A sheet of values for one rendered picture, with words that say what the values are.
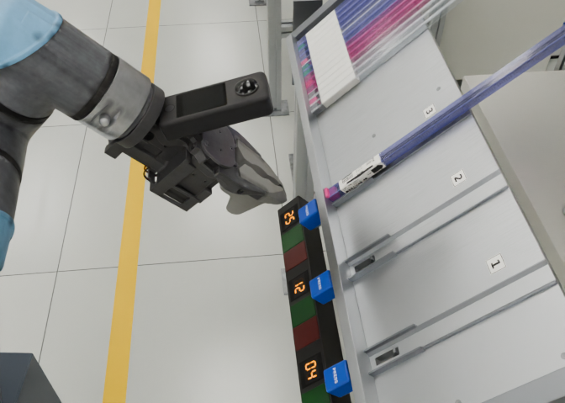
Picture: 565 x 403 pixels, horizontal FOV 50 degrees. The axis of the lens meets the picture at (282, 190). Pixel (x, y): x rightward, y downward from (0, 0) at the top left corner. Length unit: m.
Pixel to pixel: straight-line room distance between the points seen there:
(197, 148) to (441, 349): 0.30
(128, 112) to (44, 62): 0.09
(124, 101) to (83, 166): 1.34
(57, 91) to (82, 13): 2.12
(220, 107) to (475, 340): 0.32
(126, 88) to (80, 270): 1.10
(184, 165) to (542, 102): 0.70
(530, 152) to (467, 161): 0.39
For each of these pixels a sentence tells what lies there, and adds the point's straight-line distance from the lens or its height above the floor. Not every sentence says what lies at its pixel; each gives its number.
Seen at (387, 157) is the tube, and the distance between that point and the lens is 0.69.
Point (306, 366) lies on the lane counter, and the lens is 0.68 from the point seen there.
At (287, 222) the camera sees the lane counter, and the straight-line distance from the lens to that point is 0.79.
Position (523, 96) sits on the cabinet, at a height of 0.62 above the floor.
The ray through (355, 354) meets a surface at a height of 0.74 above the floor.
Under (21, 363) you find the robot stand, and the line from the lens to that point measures 0.86.
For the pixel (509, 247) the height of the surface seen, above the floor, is 0.83.
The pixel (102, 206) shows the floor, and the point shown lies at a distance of 1.78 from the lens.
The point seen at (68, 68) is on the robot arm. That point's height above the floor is 0.95.
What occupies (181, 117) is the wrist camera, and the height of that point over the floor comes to 0.88.
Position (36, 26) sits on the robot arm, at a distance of 0.57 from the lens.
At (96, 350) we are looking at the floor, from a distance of 1.50.
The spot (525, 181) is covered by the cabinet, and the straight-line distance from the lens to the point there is 0.97.
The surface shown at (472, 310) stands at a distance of 0.57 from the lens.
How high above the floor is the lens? 1.25
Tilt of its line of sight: 46 degrees down
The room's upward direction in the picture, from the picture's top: straight up
